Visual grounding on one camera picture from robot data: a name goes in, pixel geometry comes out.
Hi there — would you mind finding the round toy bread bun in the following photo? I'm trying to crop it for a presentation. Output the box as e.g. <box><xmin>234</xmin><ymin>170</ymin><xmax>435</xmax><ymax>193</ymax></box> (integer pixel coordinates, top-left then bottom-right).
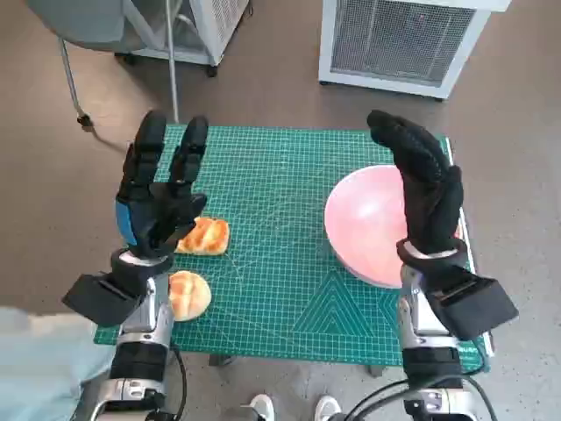
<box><xmin>168</xmin><ymin>270</ymin><xmax>212</xmax><ymax>322</ymax></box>

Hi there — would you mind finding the grey chair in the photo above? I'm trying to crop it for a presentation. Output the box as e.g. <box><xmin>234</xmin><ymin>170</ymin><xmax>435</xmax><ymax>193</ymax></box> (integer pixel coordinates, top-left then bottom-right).
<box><xmin>24</xmin><ymin>0</ymin><xmax>146</xmax><ymax>132</ymax></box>

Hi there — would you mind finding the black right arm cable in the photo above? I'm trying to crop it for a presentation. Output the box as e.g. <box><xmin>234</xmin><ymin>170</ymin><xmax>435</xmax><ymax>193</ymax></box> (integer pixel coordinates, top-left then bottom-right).
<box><xmin>341</xmin><ymin>379</ymin><xmax>501</xmax><ymax>421</ymax></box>

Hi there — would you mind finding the white cabinet on casters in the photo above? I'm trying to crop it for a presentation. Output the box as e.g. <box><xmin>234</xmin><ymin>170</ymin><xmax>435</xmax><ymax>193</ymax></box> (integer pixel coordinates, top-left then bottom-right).
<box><xmin>114</xmin><ymin>0</ymin><xmax>255</xmax><ymax>79</ymax></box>

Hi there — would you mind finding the oblong toy bread loaf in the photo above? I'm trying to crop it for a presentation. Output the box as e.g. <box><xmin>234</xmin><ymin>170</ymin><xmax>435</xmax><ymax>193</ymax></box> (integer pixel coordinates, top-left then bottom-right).
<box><xmin>174</xmin><ymin>216</ymin><xmax>231</xmax><ymax>256</ymax></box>

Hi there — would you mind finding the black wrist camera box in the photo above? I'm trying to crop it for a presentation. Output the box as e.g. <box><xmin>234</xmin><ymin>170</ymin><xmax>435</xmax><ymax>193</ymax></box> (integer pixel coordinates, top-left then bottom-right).
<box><xmin>60</xmin><ymin>271</ymin><xmax>146</xmax><ymax>328</ymax></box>
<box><xmin>427</xmin><ymin>262</ymin><xmax>520</xmax><ymax>341</ymax></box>

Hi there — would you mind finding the white shoe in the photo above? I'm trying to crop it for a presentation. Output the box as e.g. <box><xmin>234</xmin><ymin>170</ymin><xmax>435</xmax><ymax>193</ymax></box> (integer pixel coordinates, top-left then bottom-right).
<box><xmin>315</xmin><ymin>394</ymin><xmax>342</xmax><ymax>421</ymax></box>
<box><xmin>250</xmin><ymin>393</ymin><xmax>276</xmax><ymax>421</ymax></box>

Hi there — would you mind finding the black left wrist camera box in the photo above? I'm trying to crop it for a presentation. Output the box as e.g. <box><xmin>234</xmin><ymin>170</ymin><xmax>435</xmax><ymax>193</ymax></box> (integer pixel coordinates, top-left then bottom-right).
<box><xmin>60</xmin><ymin>271</ymin><xmax>146</xmax><ymax>328</ymax></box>

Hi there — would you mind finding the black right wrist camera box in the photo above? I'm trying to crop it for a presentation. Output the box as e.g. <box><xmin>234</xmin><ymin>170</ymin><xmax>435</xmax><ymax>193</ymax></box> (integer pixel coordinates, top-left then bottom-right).
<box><xmin>427</xmin><ymin>262</ymin><xmax>520</xmax><ymax>341</ymax></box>

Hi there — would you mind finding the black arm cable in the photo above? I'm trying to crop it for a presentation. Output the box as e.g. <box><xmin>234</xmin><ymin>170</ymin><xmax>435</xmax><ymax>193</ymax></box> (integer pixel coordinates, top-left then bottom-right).
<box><xmin>168</xmin><ymin>346</ymin><xmax>188</xmax><ymax>421</ymax></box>
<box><xmin>341</xmin><ymin>379</ymin><xmax>501</xmax><ymax>421</ymax></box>

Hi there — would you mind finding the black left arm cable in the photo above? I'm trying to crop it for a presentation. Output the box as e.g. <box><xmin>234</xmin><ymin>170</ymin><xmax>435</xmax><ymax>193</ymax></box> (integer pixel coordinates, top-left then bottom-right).
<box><xmin>168</xmin><ymin>346</ymin><xmax>188</xmax><ymax>421</ymax></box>

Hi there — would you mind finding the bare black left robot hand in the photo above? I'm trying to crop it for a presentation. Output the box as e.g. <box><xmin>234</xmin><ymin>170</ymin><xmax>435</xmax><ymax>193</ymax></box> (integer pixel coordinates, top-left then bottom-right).
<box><xmin>114</xmin><ymin>109</ymin><xmax>209</xmax><ymax>260</ymax></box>

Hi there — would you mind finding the green cutting mat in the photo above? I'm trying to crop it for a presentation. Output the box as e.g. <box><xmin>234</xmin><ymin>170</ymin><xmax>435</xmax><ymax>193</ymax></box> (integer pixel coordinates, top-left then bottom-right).
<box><xmin>92</xmin><ymin>123</ymin><xmax>492</xmax><ymax>367</ymax></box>

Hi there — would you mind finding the pink bowl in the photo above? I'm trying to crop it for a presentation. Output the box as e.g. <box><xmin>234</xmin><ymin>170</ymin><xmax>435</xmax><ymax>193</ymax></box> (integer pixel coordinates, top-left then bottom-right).
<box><xmin>323</xmin><ymin>165</ymin><xmax>461</xmax><ymax>289</ymax></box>

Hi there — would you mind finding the thin metal pole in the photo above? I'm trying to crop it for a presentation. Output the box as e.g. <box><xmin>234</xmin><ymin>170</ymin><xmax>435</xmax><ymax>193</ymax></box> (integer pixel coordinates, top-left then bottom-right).
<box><xmin>164</xmin><ymin>0</ymin><xmax>181</xmax><ymax>124</ymax></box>

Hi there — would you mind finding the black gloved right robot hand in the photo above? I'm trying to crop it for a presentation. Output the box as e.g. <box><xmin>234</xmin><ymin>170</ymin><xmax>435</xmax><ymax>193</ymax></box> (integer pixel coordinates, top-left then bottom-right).
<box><xmin>366</xmin><ymin>109</ymin><xmax>465</xmax><ymax>255</ymax></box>

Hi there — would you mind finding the large white mesh cabinet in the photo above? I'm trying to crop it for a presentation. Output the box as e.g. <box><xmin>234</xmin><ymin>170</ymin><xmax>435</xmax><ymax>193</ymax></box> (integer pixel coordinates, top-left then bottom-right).
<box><xmin>317</xmin><ymin>0</ymin><xmax>512</xmax><ymax>103</ymax></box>

